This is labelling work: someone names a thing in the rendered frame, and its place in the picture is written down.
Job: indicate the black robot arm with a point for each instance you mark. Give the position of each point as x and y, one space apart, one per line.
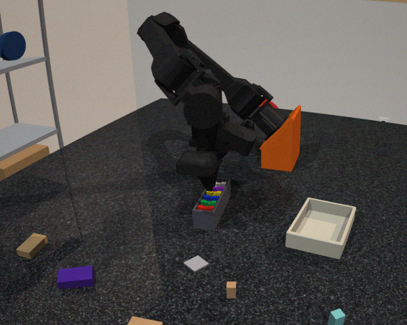
175 64

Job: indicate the purple rectangular block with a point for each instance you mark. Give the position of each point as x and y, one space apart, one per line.
75 277

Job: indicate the green fuse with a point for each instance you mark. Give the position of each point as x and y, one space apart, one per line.
208 203

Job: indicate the yellow fuse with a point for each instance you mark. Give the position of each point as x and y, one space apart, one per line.
212 193

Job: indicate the teal block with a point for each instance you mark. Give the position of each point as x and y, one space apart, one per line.
336 317

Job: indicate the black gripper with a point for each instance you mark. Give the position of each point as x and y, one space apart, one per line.
204 162

